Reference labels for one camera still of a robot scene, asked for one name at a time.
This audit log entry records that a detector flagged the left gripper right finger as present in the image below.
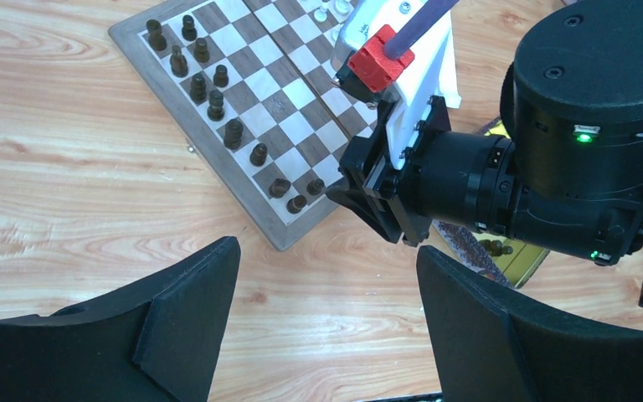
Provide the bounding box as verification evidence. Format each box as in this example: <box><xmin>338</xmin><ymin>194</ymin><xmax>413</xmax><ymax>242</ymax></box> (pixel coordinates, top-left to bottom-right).
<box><xmin>416</xmin><ymin>246</ymin><xmax>643</xmax><ymax>401</ymax></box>

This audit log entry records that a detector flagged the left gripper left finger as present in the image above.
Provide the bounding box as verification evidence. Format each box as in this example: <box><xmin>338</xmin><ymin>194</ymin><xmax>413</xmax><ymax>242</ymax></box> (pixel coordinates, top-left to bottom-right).
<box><xmin>0</xmin><ymin>236</ymin><xmax>241</xmax><ymax>401</ymax></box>

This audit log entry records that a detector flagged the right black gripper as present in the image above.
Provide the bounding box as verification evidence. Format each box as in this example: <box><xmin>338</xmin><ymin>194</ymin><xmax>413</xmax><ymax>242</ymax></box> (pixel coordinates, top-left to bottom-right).
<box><xmin>326</xmin><ymin>96</ymin><xmax>521</xmax><ymax>246</ymax></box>

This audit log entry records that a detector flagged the gold metal tray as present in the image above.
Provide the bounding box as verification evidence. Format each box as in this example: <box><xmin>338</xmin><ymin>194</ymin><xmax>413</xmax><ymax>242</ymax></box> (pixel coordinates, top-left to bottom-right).
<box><xmin>432</xmin><ymin>116</ymin><xmax>551</xmax><ymax>291</ymax></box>

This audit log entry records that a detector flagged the wooden folding chess board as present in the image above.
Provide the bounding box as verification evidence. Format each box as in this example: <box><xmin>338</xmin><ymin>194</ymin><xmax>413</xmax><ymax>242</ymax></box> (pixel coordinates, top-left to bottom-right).
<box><xmin>109</xmin><ymin>1</ymin><xmax>376</xmax><ymax>251</ymax></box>

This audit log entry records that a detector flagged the dark chess bishop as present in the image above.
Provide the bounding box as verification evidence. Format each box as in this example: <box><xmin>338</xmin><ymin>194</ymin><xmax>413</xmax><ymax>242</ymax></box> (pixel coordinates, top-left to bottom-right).
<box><xmin>169</xmin><ymin>44</ymin><xmax>188</xmax><ymax>78</ymax></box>

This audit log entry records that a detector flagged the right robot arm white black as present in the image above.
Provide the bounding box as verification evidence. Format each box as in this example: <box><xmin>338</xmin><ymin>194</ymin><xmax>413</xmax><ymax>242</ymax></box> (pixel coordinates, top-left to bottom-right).
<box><xmin>327</xmin><ymin>1</ymin><xmax>643</xmax><ymax>307</ymax></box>

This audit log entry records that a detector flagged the dark chess rook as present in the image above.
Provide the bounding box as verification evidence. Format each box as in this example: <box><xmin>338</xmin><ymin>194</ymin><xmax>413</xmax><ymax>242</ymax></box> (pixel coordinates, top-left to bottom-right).
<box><xmin>286</xmin><ymin>195</ymin><xmax>307</xmax><ymax>214</ymax></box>

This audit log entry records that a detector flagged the dark chess piece on board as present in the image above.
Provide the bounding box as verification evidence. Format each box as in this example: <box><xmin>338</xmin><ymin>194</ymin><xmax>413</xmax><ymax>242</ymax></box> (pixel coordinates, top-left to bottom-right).
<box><xmin>224</xmin><ymin>118</ymin><xmax>244</xmax><ymax>150</ymax></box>

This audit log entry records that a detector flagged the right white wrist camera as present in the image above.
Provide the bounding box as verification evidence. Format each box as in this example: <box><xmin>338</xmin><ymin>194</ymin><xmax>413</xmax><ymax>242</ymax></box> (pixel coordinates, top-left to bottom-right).
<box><xmin>332</xmin><ymin>1</ymin><xmax>462</xmax><ymax>170</ymax></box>

